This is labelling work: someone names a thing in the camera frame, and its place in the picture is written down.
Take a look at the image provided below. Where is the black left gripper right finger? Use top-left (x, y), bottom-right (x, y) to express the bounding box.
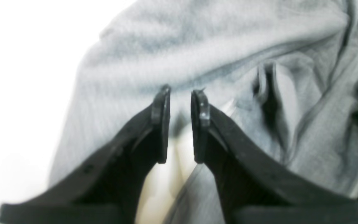
top-left (191, 90), bottom-right (358, 224)

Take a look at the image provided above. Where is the grey t-shirt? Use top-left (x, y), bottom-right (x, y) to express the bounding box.
top-left (49, 0), bottom-right (358, 197)

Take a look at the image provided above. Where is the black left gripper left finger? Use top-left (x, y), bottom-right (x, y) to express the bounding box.
top-left (0, 85), bottom-right (171, 224)

